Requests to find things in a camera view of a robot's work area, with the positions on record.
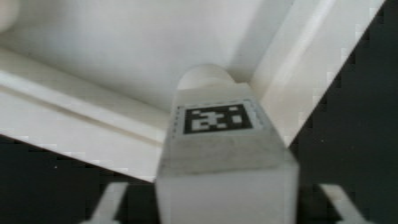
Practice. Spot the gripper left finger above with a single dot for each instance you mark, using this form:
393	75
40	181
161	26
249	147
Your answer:
107	207

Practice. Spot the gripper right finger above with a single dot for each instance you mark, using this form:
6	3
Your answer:
344	205

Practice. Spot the white table leg with tag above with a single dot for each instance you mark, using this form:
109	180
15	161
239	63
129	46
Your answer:
228	172

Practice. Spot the white square table top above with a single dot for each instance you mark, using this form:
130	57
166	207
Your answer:
95	54

